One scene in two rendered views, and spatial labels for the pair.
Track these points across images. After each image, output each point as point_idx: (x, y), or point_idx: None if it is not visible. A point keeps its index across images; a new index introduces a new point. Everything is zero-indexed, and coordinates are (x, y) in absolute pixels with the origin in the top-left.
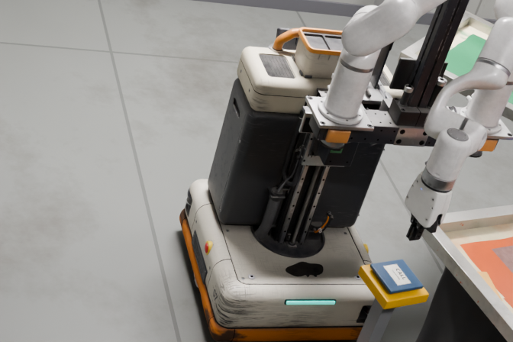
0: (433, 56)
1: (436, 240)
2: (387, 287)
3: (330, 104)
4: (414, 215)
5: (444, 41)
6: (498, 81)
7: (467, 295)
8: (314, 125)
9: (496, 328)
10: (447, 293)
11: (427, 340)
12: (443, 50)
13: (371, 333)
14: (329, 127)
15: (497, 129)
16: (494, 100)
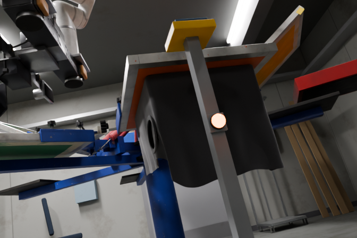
0: None
1: (153, 54)
2: (202, 17)
3: None
4: None
5: None
6: None
7: (182, 92)
8: None
9: (213, 86)
10: (168, 108)
11: (179, 158)
12: None
13: (209, 77)
14: None
15: None
16: (75, 40)
